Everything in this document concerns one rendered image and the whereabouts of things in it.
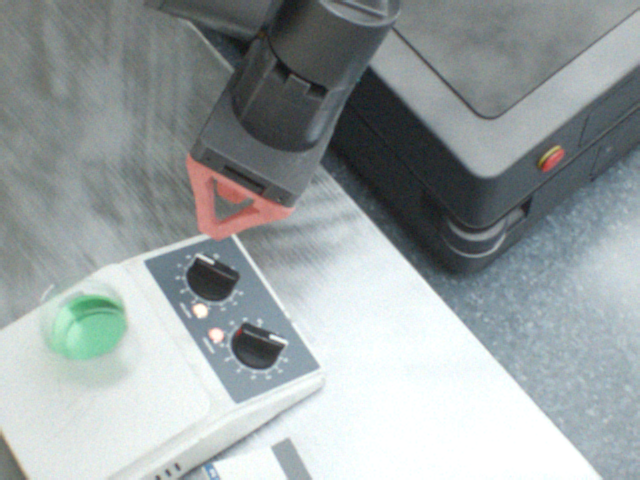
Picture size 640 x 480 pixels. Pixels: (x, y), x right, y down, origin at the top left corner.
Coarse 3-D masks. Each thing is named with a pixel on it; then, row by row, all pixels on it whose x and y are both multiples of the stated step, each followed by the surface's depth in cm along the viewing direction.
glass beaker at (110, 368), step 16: (80, 272) 76; (48, 288) 76; (64, 288) 77; (80, 288) 78; (96, 288) 78; (112, 288) 77; (48, 304) 77; (64, 304) 79; (48, 320) 78; (128, 320) 76; (48, 336) 77; (128, 336) 75; (112, 352) 76; (128, 352) 78; (80, 368) 77; (96, 368) 77; (112, 368) 78; (128, 368) 80; (96, 384) 80; (112, 384) 81
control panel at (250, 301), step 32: (160, 256) 88; (192, 256) 89; (224, 256) 90; (256, 288) 89; (192, 320) 86; (224, 320) 87; (256, 320) 88; (288, 320) 89; (224, 352) 85; (288, 352) 87; (224, 384) 84; (256, 384) 85
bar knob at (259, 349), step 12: (252, 324) 85; (240, 336) 85; (252, 336) 85; (264, 336) 85; (276, 336) 85; (240, 348) 85; (252, 348) 86; (264, 348) 85; (276, 348) 85; (240, 360) 85; (252, 360) 85; (264, 360) 86
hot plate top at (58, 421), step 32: (128, 288) 84; (32, 320) 83; (160, 320) 83; (0, 352) 83; (32, 352) 82; (160, 352) 82; (0, 384) 82; (32, 384) 82; (64, 384) 82; (128, 384) 82; (160, 384) 81; (192, 384) 81; (0, 416) 81; (32, 416) 81; (64, 416) 81; (96, 416) 81; (128, 416) 81; (160, 416) 81; (192, 416) 81; (32, 448) 80; (64, 448) 80; (96, 448) 80; (128, 448) 80
